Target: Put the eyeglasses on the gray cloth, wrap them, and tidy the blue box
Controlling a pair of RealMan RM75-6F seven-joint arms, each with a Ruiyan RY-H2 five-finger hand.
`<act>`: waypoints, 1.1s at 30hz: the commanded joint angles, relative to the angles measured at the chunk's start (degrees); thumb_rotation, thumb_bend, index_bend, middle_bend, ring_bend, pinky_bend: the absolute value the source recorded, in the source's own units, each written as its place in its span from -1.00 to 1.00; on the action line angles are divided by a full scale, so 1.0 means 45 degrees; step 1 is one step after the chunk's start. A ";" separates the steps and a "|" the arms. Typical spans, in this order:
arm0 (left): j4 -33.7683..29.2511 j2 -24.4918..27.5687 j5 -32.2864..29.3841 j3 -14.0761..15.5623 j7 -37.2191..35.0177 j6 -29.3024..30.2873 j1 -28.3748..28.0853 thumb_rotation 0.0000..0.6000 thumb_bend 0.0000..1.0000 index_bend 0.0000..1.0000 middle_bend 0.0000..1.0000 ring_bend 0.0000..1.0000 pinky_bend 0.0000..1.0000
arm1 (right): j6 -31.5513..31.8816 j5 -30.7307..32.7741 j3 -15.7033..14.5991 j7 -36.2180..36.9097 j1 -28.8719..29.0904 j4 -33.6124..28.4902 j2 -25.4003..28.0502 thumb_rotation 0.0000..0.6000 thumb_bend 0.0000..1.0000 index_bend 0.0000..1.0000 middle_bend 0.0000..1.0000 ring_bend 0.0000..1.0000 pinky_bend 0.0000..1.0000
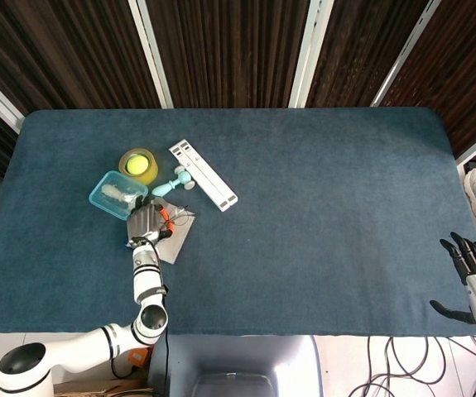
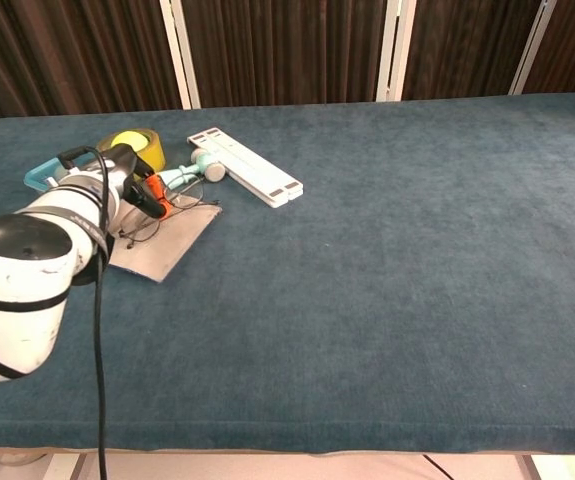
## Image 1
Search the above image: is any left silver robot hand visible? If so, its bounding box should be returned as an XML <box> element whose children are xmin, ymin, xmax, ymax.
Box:
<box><xmin>126</xmin><ymin>196</ymin><xmax>176</xmax><ymax>249</ymax></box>

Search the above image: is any blue glasses case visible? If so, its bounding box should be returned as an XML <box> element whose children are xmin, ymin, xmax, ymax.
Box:
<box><xmin>124</xmin><ymin>197</ymin><xmax>196</xmax><ymax>265</ymax></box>

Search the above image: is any clear container teal lid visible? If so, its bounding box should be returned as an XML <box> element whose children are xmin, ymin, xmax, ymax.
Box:
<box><xmin>88</xmin><ymin>170</ymin><xmax>149</xmax><ymax>222</ymax></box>

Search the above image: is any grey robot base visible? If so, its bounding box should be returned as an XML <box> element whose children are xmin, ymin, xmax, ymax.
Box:
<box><xmin>148</xmin><ymin>333</ymin><xmax>325</xmax><ymax>397</ymax></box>

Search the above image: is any white item inside container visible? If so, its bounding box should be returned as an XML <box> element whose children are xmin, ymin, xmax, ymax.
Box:
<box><xmin>100</xmin><ymin>184</ymin><xmax>133</xmax><ymax>203</ymax></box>

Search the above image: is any yellow tape roll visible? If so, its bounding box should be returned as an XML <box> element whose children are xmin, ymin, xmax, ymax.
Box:
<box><xmin>118</xmin><ymin>148</ymin><xmax>159</xmax><ymax>186</ymax></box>

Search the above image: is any yellow-green tennis ball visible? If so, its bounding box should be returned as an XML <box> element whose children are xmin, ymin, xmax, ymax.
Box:
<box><xmin>126</xmin><ymin>154</ymin><xmax>150</xmax><ymax>175</ymax></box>

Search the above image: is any mint handheld roller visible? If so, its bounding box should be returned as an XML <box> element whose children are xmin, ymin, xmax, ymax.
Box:
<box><xmin>151</xmin><ymin>165</ymin><xmax>196</xmax><ymax>198</ymax></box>

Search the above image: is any white folding stand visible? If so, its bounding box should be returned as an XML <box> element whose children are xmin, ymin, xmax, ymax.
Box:
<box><xmin>168</xmin><ymin>138</ymin><xmax>238</xmax><ymax>213</ymax></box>

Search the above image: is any orange tool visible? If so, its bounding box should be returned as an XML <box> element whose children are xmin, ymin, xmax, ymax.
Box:
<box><xmin>127</xmin><ymin>347</ymin><xmax>152</xmax><ymax>368</ymax></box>

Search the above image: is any blue tablecloth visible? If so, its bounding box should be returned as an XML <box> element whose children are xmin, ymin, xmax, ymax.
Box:
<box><xmin>0</xmin><ymin>107</ymin><xmax>476</xmax><ymax>337</ymax></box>

